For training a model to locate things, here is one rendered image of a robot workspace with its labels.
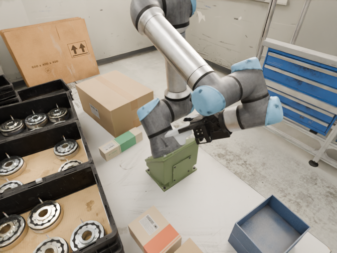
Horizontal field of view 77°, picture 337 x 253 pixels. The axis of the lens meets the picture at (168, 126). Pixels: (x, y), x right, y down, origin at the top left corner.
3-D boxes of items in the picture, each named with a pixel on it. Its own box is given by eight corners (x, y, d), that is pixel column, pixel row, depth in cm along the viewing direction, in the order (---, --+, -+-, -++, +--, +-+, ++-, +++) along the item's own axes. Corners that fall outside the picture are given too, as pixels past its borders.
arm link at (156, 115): (143, 137, 96) (130, 110, 96) (167, 125, 102) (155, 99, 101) (152, 134, 86) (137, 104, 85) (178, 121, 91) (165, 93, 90)
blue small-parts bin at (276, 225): (266, 203, 84) (272, 193, 79) (303, 236, 74) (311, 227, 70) (230, 232, 75) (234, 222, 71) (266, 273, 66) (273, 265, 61)
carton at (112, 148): (136, 134, 126) (135, 126, 122) (142, 139, 122) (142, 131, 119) (100, 155, 113) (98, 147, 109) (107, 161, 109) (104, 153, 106)
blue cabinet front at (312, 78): (253, 100, 224) (269, 46, 189) (325, 135, 181) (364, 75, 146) (251, 101, 223) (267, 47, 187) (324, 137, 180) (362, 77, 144)
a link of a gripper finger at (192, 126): (179, 135, 67) (205, 124, 67) (177, 130, 67) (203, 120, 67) (178, 131, 72) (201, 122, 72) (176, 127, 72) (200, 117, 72)
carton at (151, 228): (130, 234, 82) (127, 225, 77) (154, 214, 88) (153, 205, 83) (155, 270, 72) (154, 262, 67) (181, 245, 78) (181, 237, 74)
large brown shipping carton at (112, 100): (83, 110, 145) (74, 84, 132) (120, 94, 161) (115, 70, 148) (116, 139, 123) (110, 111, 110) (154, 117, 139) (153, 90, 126)
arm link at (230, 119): (233, 110, 60) (240, 101, 66) (218, 113, 63) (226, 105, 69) (241, 133, 62) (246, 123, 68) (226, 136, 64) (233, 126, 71)
